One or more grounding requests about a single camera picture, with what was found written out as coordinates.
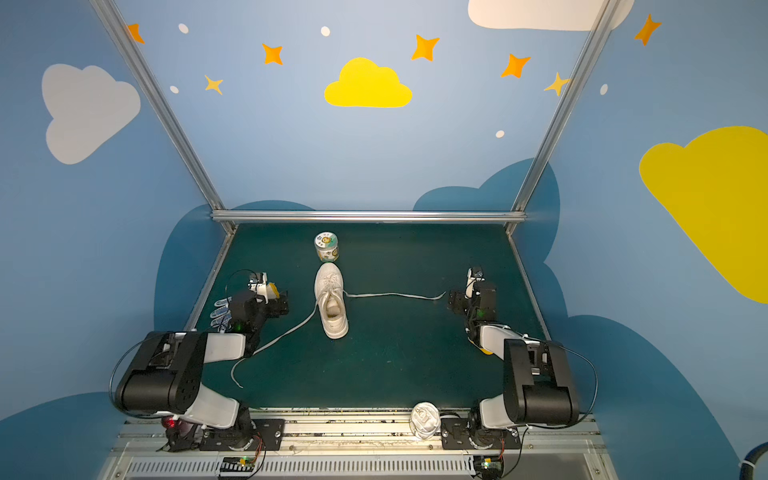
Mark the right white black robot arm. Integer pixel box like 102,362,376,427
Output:
447,277,599,449

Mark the right small circuit board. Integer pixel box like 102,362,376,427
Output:
472,456,504,480

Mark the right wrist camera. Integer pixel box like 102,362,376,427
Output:
465,267,484,298

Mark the small circuit board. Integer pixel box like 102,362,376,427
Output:
472,456,504,480
217,456,256,479

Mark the aluminium front rail base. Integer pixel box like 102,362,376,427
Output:
99,408,617,479

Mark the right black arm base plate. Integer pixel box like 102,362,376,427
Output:
438,416,521,451

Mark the aluminium frame right post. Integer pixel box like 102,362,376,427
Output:
505,0,623,240

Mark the round sunflower label canister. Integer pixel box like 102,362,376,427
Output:
314,231,339,262

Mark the aluminium frame post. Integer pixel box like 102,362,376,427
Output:
90,0,225,212
505,0,623,240

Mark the red bottle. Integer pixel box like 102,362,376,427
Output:
161,416,184,435

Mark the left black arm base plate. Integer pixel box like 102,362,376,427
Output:
198,418,285,452

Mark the left small circuit board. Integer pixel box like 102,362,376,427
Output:
217,456,256,479

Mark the white sneaker shoe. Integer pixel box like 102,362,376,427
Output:
314,263,349,340

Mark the aluminium frame left post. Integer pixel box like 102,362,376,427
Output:
90,0,225,212

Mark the aluminium frame back bar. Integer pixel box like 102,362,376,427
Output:
211,210,526,224

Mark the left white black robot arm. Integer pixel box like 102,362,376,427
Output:
108,283,289,452

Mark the blue dotted work glove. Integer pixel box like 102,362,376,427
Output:
210,297,232,333

